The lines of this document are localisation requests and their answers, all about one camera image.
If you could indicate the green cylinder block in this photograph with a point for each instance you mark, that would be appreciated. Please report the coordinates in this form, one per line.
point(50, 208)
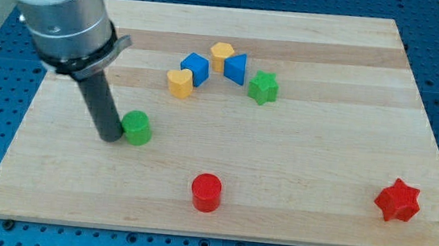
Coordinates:
point(136, 126)

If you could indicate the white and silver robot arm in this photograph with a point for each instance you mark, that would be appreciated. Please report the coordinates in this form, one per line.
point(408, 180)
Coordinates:
point(73, 37)

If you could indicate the yellow heart block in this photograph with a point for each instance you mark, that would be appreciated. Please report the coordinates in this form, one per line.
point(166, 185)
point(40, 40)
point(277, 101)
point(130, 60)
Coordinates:
point(180, 83)

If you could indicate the green star block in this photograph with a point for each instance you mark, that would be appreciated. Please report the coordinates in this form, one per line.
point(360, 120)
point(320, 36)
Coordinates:
point(263, 88)

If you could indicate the blue triangle block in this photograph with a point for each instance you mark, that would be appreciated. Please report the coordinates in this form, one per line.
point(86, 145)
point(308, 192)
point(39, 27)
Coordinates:
point(234, 68)

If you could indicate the blue cube block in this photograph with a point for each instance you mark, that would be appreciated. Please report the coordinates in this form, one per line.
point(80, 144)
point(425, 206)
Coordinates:
point(199, 67)

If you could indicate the red cylinder block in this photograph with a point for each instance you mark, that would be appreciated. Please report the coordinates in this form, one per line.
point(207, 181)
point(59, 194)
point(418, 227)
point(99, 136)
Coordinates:
point(206, 192)

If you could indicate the yellow hexagon block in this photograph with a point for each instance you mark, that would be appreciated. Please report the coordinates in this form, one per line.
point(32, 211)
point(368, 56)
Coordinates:
point(219, 53)

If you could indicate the light wooden board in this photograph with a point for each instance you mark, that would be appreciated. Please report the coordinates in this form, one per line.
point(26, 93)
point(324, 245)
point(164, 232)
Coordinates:
point(302, 170)

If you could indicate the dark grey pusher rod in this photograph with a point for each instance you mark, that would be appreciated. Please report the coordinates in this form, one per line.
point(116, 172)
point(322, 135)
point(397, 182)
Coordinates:
point(99, 100)

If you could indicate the red star block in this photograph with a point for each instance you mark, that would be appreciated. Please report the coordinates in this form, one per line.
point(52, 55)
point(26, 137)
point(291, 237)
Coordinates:
point(398, 202)

